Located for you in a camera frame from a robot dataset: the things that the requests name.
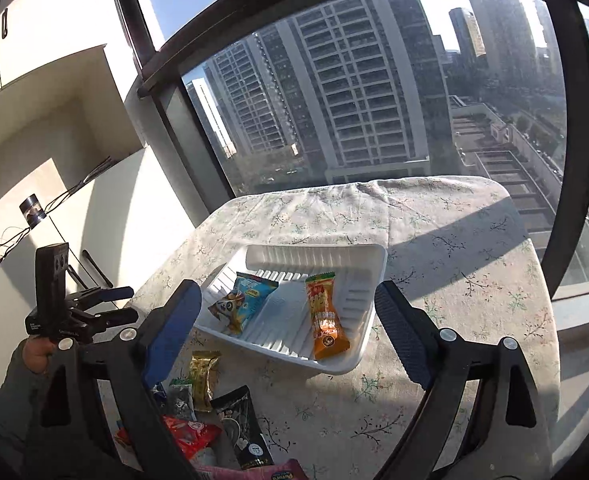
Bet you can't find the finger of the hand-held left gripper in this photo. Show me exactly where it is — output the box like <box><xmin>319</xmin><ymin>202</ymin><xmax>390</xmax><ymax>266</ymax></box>
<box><xmin>87</xmin><ymin>308</ymin><xmax>139</xmax><ymax>333</ymax></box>
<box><xmin>72</xmin><ymin>286</ymin><xmax>134</xmax><ymax>307</ymax></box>

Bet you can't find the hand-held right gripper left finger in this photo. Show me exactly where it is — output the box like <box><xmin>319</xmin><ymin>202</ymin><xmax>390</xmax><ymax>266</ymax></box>
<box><xmin>22</xmin><ymin>279</ymin><xmax>210</xmax><ymax>480</ymax></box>

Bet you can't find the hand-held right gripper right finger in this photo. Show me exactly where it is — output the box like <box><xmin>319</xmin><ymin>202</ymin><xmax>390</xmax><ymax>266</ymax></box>
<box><xmin>374</xmin><ymin>280</ymin><xmax>555</xmax><ymax>480</ymax></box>

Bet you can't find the green black small packet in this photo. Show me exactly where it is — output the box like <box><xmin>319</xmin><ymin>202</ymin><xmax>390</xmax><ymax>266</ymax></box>
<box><xmin>167</xmin><ymin>377</ymin><xmax>198</xmax><ymax>423</ymax></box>

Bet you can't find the large red snack packet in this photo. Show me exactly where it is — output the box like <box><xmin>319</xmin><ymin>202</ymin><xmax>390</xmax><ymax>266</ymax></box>
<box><xmin>162</xmin><ymin>415</ymin><xmax>222</xmax><ymax>466</ymax></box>

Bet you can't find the white plastic tray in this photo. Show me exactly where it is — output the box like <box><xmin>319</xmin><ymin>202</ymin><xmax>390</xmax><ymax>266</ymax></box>
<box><xmin>193</xmin><ymin>244</ymin><xmax>389</xmax><ymax>376</ymax></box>

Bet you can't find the black snack packet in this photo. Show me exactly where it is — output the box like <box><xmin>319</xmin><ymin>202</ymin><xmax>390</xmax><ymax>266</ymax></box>
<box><xmin>210</xmin><ymin>385</ymin><xmax>275</xmax><ymax>471</ymax></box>

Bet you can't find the small red snack packet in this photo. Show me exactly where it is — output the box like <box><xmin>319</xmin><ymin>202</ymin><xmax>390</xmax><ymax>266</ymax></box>
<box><xmin>114</xmin><ymin>425</ymin><xmax>135</xmax><ymax>457</ymax></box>

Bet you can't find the pink snack packet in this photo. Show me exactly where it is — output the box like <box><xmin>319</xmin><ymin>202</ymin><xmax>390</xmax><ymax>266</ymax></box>
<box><xmin>194</xmin><ymin>457</ymin><xmax>307</xmax><ymax>480</ymax></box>

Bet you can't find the person's left forearm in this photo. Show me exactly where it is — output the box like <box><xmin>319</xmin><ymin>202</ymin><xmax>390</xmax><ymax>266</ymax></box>
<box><xmin>0</xmin><ymin>342</ymin><xmax>50</xmax><ymax>480</ymax></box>

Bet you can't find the person's left hand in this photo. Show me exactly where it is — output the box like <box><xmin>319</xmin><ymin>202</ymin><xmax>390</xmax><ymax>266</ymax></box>
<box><xmin>22</xmin><ymin>337</ymin><xmax>55</xmax><ymax>375</ymax></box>

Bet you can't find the black stand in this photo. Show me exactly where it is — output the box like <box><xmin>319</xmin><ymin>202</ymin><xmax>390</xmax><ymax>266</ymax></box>
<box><xmin>67</xmin><ymin>250</ymin><xmax>112</xmax><ymax>288</ymax></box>

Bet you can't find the gold snack packet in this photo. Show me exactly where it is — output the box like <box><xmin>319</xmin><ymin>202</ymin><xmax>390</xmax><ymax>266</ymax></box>
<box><xmin>188</xmin><ymin>350</ymin><xmax>222</xmax><ymax>413</ymax></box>

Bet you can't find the black cylindrical device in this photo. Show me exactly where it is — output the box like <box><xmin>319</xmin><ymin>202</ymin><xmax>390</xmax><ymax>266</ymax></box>
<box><xmin>19</xmin><ymin>192</ymin><xmax>49</xmax><ymax>228</ymax></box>

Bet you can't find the floral tablecloth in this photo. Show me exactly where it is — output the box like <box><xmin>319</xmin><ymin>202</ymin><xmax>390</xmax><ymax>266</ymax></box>
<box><xmin>94</xmin><ymin>175</ymin><xmax>562</xmax><ymax>480</ymax></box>

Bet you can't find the orange snack packet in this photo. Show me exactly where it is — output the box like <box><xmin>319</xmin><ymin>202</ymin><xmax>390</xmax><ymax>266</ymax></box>
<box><xmin>304</xmin><ymin>272</ymin><xmax>351</xmax><ymax>361</ymax></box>

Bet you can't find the white side cabinet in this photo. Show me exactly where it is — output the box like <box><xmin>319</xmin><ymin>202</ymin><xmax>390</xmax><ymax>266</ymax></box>
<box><xmin>0</xmin><ymin>147</ymin><xmax>210</xmax><ymax>396</ymax></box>

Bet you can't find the blue panda snack packet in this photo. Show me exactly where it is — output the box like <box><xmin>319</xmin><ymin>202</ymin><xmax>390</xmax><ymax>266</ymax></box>
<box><xmin>208</xmin><ymin>271</ymin><xmax>279</xmax><ymax>337</ymax></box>

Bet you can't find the narrow grey high-rise building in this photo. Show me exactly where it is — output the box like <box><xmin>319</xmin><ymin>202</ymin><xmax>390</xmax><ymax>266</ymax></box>
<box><xmin>204</xmin><ymin>35</ymin><xmax>295</xmax><ymax>161</ymax></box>

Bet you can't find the large grey high-rise building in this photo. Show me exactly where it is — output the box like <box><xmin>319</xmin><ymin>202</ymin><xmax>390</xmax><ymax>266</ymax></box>
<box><xmin>254</xmin><ymin>0</ymin><xmax>450</xmax><ymax>186</ymax></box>

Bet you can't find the distant brown high-rise building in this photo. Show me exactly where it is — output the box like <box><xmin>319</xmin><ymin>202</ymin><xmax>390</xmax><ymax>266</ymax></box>
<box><xmin>464</xmin><ymin>0</ymin><xmax>540</xmax><ymax>91</ymax></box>

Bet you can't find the black cable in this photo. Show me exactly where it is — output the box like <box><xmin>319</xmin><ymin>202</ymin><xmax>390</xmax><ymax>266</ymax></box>
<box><xmin>0</xmin><ymin>157</ymin><xmax>115</xmax><ymax>256</ymax></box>

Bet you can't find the dark window frame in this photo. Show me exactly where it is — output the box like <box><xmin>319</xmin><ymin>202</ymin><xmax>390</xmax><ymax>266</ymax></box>
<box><xmin>107</xmin><ymin>0</ymin><xmax>589</xmax><ymax>301</ymax></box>

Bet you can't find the white wall cabinet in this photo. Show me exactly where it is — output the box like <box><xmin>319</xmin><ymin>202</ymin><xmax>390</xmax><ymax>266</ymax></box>
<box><xmin>0</xmin><ymin>0</ymin><xmax>145</xmax><ymax>106</ymax></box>

